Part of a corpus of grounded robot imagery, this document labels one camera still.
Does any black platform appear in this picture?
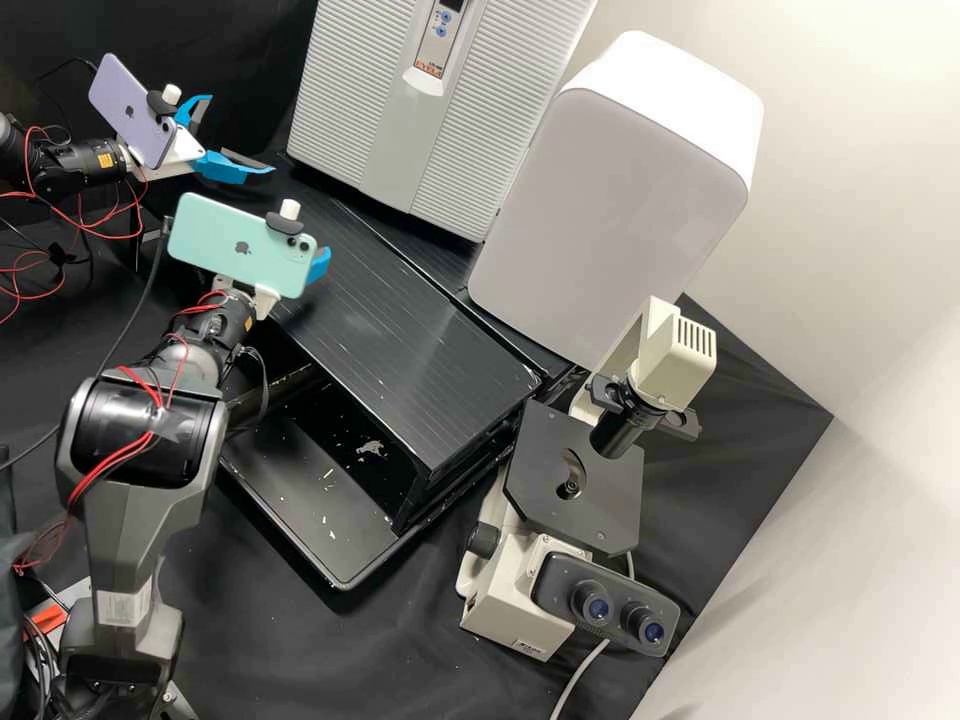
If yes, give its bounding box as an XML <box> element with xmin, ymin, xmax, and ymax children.
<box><xmin>278</xmin><ymin>152</ymin><xmax>595</xmax><ymax>385</ymax></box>
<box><xmin>258</xmin><ymin>191</ymin><xmax>543</xmax><ymax>535</ymax></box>

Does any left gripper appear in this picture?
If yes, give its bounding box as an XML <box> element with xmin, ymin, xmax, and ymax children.
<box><xmin>131</xmin><ymin>93</ymin><xmax>334</xmax><ymax>287</ymax></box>

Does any incubator door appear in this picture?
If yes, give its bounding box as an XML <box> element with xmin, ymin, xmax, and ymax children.
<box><xmin>286</xmin><ymin>0</ymin><xmax>599</xmax><ymax>244</ymax></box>

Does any black cable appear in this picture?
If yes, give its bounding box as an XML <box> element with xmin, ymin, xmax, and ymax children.
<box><xmin>35</xmin><ymin>58</ymin><xmax>103</xmax><ymax>95</ymax></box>
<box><xmin>0</xmin><ymin>214</ymin><xmax>178</xmax><ymax>474</ymax></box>

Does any cream microscope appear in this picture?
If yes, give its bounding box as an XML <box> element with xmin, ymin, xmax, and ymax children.
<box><xmin>456</xmin><ymin>295</ymin><xmax>722</xmax><ymax>663</ymax></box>

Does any right wrist camera phone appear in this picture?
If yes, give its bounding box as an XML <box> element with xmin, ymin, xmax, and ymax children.
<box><xmin>164</xmin><ymin>191</ymin><xmax>321</xmax><ymax>320</ymax></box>

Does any white box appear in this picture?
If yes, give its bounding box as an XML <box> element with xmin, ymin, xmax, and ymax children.
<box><xmin>466</xmin><ymin>29</ymin><xmax>767</xmax><ymax>370</ymax></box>

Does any black tray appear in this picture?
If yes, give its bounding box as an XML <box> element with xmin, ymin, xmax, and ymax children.
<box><xmin>215</xmin><ymin>358</ymin><xmax>496</xmax><ymax>594</ymax></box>

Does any left wrist camera phone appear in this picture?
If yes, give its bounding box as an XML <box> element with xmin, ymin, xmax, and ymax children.
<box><xmin>87</xmin><ymin>51</ymin><xmax>186</xmax><ymax>171</ymax></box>

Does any grey cable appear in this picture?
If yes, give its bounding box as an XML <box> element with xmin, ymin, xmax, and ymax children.
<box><xmin>549</xmin><ymin>637</ymin><xmax>610</xmax><ymax>720</ymax></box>

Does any red wire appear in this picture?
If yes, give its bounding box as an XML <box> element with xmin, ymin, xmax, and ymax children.
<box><xmin>0</xmin><ymin>249</ymin><xmax>73</xmax><ymax>326</ymax></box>

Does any wrist camera phone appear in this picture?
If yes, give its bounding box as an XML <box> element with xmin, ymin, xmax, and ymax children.
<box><xmin>87</xmin><ymin>51</ymin><xmax>186</xmax><ymax>171</ymax></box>
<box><xmin>164</xmin><ymin>191</ymin><xmax>321</xmax><ymax>320</ymax></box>

